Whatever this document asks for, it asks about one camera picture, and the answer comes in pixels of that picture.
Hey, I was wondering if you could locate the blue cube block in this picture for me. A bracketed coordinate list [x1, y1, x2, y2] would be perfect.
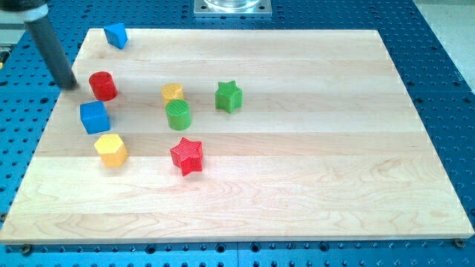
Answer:
[79, 101, 111, 134]

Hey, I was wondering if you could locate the black robot arm end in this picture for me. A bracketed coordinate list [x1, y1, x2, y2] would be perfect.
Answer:
[0, 0, 49, 12]

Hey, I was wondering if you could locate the green cylinder block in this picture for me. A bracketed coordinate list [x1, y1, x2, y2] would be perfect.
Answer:
[166, 99, 191, 131]

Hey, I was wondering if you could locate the yellow hexagon block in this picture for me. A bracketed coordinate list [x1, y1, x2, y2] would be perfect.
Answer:
[94, 133, 128, 168]

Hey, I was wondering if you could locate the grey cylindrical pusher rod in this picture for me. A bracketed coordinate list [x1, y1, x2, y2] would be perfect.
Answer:
[22, 1, 76, 89]

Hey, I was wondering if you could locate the light wooden board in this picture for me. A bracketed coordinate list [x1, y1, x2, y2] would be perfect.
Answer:
[1, 28, 474, 244]

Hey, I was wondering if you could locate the red star block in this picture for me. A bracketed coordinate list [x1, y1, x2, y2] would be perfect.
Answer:
[170, 137, 203, 176]

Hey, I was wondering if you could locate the blue triangular prism block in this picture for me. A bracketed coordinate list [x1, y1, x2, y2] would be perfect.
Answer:
[103, 22, 128, 50]

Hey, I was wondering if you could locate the green star block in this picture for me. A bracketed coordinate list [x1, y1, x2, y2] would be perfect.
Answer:
[214, 81, 243, 113]

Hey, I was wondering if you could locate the left board clamp screw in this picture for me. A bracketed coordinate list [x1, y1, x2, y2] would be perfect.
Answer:
[19, 244, 33, 257]

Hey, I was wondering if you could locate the board clamp screw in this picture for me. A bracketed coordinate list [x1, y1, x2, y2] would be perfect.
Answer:
[19, 244, 33, 257]
[453, 239, 465, 248]

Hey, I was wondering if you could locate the red cylinder block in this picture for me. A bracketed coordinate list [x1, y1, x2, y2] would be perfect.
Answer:
[88, 71, 117, 102]

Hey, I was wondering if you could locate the right board clamp screw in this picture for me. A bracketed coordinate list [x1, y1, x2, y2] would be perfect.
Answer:
[453, 239, 465, 248]

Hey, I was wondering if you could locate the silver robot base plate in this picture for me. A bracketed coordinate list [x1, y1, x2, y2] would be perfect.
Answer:
[193, 0, 272, 18]

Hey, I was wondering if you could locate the yellow cylinder block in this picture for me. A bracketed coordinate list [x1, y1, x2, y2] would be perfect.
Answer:
[161, 83, 184, 107]

